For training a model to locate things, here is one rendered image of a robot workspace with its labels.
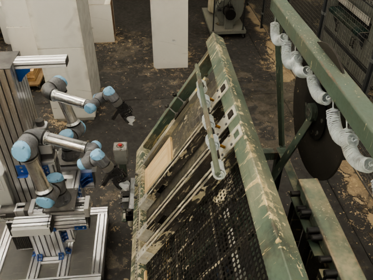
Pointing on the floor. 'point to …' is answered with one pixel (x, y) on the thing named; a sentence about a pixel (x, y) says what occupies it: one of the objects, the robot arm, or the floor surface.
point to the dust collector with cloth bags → (225, 16)
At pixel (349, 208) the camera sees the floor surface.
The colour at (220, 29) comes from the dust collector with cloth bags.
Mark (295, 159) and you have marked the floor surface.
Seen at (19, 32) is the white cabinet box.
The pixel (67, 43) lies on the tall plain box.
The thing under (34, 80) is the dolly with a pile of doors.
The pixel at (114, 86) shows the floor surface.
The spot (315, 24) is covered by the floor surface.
